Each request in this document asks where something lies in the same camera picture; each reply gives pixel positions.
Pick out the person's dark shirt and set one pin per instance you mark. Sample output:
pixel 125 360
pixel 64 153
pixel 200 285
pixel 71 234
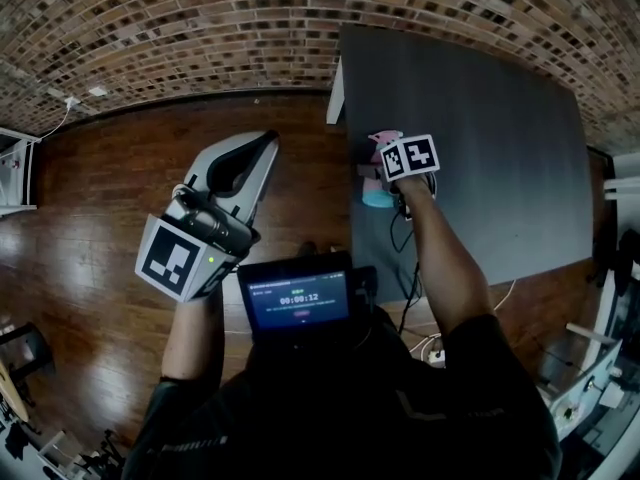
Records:
pixel 325 418

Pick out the white frame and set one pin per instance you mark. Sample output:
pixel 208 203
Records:
pixel 622 178

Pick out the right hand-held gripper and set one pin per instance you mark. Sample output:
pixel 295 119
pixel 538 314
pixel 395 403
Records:
pixel 417 155

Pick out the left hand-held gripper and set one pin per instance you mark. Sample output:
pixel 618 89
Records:
pixel 170 263

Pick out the pink and blue item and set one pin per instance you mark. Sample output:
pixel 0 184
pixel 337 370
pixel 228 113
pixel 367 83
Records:
pixel 376 195

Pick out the white shelf unit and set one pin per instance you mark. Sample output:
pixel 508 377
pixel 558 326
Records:
pixel 17 173

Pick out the white wall outlet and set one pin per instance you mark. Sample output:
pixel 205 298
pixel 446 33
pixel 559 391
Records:
pixel 97 91

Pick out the black chair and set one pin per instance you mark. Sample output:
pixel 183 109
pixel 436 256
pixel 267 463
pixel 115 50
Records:
pixel 27 350

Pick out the black tablet with lit screen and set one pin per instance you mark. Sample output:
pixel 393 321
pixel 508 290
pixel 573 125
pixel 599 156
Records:
pixel 299 298

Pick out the black tablet mount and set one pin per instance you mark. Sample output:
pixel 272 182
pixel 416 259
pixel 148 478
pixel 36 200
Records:
pixel 366 283

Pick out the person's right forearm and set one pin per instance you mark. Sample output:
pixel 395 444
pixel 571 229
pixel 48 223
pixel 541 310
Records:
pixel 445 258

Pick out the white workbench with clutter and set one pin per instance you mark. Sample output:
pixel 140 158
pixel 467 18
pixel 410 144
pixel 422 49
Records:
pixel 600 368

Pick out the white power strip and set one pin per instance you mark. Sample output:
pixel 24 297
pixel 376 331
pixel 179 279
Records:
pixel 434 353

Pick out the dark grey table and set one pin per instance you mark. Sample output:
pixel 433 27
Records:
pixel 490 158

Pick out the person's left forearm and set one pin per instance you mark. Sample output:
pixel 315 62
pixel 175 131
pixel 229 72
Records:
pixel 192 333

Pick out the round wooden tabletop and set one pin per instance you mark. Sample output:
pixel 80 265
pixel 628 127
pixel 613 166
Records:
pixel 12 388

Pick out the black stand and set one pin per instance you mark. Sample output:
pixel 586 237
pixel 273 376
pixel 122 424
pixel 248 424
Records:
pixel 625 258

